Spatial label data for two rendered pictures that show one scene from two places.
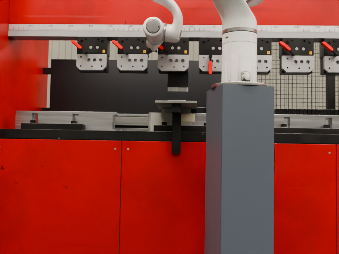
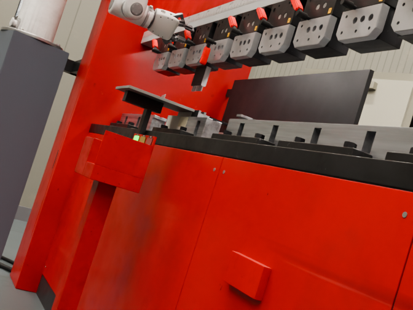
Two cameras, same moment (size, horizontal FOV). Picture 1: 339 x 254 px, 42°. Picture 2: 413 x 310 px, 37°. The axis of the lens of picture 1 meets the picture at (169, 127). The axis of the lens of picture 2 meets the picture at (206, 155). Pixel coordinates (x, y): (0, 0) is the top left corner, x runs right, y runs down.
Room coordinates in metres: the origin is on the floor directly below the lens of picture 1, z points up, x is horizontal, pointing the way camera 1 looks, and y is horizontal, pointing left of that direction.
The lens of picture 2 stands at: (1.23, -2.17, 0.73)
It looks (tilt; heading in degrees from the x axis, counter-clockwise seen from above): 3 degrees up; 63
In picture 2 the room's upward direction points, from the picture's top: 18 degrees clockwise
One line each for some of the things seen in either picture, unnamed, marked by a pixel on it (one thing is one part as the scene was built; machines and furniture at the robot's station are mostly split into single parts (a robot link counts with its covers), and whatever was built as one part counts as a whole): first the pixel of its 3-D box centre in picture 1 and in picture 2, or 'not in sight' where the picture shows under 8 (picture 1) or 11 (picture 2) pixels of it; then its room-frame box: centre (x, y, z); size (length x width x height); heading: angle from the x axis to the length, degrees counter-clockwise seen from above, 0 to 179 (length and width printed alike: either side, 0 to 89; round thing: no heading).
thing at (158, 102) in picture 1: (176, 105); (154, 99); (2.02, -0.03, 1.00); 0.26 x 0.18 x 0.01; 177
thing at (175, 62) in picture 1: (173, 55); (207, 47); (2.17, -0.01, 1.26); 0.15 x 0.09 x 0.17; 87
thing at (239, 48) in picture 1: (239, 62); (40, 13); (1.51, -0.24, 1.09); 0.19 x 0.19 x 0.18
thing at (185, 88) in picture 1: (178, 81); (200, 79); (2.17, -0.04, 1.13); 0.10 x 0.02 x 0.10; 87
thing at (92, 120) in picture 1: (66, 121); (139, 125); (2.20, 0.51, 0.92); 0.50 x 0.06 x 0.10; 87
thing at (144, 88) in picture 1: (142, 96); (277, 122); (2.69, 0.17, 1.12); 1.13 x 0.02 x 0.44; 87
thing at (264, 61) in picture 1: (255, 56); (256, 37); (2.15, -0.41, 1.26); 0.15 x 0.09 x 0.17; 87
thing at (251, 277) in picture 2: not in sight; (246, 274); (1.97, -1.06, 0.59); 0.15 x 0.02 x 0.07; 87
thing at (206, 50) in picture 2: (210, 64); (208, 51); (2.10, -0.19, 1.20); 0.04 x 0.02 x 0.10; 177
